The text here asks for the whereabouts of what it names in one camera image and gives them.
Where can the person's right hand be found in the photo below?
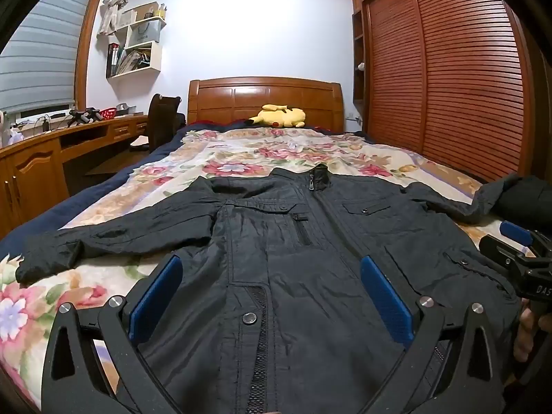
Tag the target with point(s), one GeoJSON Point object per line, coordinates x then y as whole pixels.
{"type": "Point", "coordinates": [525, 334]}

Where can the white wall shelf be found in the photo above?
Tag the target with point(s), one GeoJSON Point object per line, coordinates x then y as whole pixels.
{"type": "Point", "coordinates": [153, 58]}

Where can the grey paper bag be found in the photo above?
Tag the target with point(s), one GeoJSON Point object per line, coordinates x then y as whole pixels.
{"type": "Point", "coordinates": [145, 34]}

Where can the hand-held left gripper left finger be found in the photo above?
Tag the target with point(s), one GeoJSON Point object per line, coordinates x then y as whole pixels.
{"type": "Point", "coordinates": [155, 298]}

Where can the floral blanket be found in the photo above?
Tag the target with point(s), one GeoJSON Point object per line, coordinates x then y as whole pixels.
{"type": "Point", "coordinates": [181, 155]}

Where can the stack of magazines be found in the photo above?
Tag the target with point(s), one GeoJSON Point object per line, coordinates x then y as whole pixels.
{"type": "Point", "coordinates": [134, 61]}

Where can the white feathered decoration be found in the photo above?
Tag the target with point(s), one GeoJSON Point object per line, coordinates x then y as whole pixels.
{"type": "Point", "coordinates": [115, 4]}

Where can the dark wooden chair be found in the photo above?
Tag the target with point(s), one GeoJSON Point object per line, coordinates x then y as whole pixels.
{"type": "Point", "coordinates": [160, 120]}

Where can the red plastic basket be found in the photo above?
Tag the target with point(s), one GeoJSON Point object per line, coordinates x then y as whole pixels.
{"type": "Point", "coordinates": [108, 113]}

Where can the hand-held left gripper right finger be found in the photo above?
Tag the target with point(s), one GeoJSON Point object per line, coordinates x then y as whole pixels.
{"type": "Point", "coordinates": [388, 298]}

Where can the black tripod gadgets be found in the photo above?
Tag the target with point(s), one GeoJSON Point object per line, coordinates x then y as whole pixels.
{"type": "Point", "coordinates": [86, 116]}

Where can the yellow plush toy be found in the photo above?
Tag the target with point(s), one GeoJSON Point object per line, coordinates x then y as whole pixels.
{"type": "Point", "coordinates": [280, 117]}

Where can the grey metal bowl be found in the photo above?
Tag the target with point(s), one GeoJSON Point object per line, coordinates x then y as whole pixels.
{"type": "Point", "coordinates": [125, 108]}

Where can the dark grey zip jacket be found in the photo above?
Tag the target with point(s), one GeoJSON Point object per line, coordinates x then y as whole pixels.
{"type": "Point", "coordinates": [302, 267]}

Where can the wooden louvered wardrobe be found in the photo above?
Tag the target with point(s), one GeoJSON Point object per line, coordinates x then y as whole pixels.
{"type": "Point", "coordinates": [453, 69]}

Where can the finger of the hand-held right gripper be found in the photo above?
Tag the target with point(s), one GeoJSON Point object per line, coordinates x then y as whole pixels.
{"type": "Point", "coordinates": [504, 252]}
{"type": "Point", "coordinates": [515, 232]}

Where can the wooden bed headboard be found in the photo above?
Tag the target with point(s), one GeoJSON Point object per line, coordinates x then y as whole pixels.
{"type": "Point", "coordinates": [241, 99]}

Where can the wooden desk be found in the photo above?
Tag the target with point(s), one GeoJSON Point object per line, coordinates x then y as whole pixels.
{"type": "Point", "coordinates": [34, 168]}

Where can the grey window blind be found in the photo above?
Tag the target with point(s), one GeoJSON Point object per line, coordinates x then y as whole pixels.
{"type": "Point", "coordinates": [41, 51]}

